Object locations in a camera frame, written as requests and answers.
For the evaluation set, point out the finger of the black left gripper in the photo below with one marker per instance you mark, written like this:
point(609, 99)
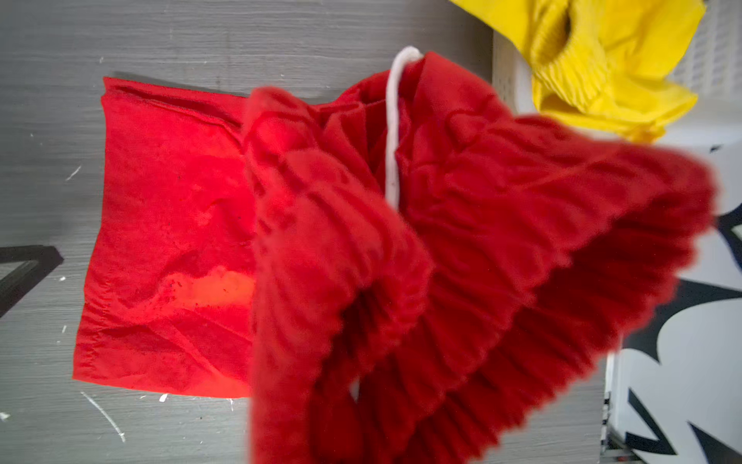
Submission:
point(34, 264)

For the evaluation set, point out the red shorts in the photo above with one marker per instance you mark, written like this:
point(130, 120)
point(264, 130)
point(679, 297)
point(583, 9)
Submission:
point(398, 276)

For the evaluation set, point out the yellow shorts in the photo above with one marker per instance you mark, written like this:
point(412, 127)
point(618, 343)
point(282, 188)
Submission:
point(601, 65)

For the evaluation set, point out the white plastic basket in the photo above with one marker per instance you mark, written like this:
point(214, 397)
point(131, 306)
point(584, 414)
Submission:
point(711, 68)

